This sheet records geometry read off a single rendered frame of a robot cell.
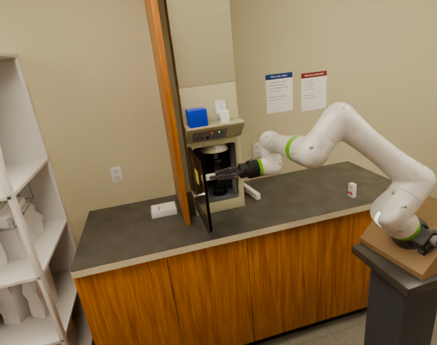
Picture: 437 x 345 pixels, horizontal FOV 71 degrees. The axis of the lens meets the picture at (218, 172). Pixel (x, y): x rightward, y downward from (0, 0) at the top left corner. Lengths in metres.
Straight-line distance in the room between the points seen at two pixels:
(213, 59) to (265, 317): 1.58
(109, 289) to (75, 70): 1.30
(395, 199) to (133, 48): 1.66
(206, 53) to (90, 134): 0.95
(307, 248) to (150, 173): 1.17
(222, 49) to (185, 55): 0.20
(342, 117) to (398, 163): 0.28
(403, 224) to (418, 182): 0.17
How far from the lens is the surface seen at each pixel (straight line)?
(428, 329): 1.84
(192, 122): 1.62
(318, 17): 2.48
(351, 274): 2.29
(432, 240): 1.47
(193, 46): 1.71
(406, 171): 1.35
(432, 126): 3.29
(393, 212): 1.34
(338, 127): 1.21
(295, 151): 1.22
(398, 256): 1.54
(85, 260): 1.76
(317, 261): 2.08
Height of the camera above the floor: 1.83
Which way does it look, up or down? 20 degrees down
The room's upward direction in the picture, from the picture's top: 6 degrees counter-clockwise
